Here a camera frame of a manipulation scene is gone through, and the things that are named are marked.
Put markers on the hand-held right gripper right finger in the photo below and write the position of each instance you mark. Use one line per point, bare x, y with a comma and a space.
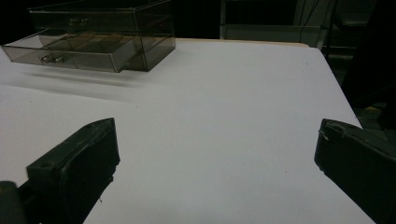
358, 158

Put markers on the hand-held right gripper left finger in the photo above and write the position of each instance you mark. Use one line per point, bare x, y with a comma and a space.
74, 168

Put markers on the smoked clear drawer cabinet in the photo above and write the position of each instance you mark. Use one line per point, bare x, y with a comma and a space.
149, 28

